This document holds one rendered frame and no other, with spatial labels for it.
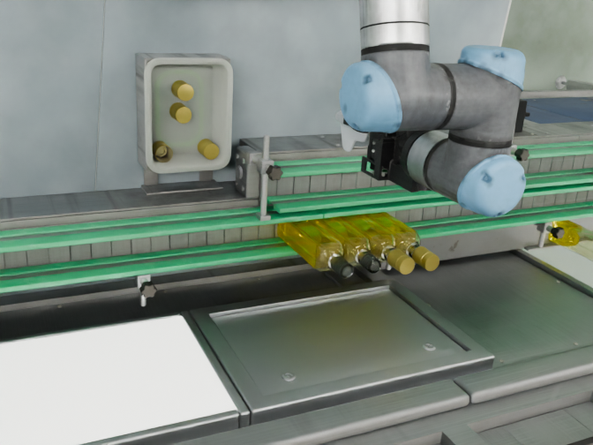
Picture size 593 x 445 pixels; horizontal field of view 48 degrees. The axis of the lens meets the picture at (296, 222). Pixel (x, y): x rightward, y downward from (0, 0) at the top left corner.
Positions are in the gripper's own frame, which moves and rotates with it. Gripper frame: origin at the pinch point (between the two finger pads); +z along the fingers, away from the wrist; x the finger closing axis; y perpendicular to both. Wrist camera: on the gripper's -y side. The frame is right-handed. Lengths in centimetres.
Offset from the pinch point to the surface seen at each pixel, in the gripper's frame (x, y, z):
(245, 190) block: -7.0, 22.2, 29.8
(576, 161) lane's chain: 85, 22, 30
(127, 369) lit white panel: -37, 42, 4
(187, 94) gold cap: -17.3, 3.8, 36.5
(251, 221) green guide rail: -8.6, 25.9, 21.7
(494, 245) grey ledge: 62, 43, 30
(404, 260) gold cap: 14.1, 28.6, 1.8
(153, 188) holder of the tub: -24, 24, 40
